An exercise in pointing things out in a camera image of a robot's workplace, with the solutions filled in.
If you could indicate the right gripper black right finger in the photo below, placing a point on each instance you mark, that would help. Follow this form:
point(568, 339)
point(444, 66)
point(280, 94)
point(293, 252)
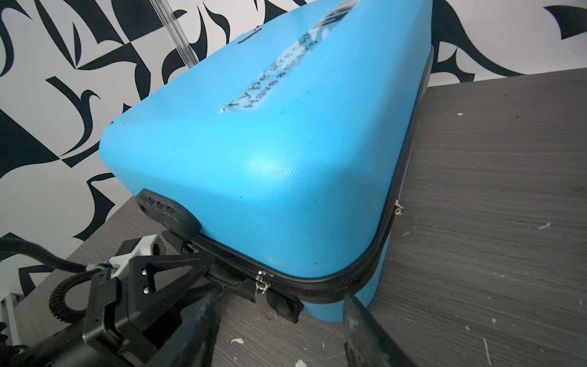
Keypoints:
point(366, 342)

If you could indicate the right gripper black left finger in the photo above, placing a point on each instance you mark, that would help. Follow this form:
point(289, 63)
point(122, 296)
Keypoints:
point(185, 332)

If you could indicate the blue hard-shell suitcase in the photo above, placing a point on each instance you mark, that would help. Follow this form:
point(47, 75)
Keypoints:
point(284, 152)

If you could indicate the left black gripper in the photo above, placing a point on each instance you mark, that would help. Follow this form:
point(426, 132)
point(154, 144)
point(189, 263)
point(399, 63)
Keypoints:
point(158, 294)

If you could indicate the aluminium frame rails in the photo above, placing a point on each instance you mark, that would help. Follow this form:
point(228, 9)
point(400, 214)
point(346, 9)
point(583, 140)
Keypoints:
point(166, 15)

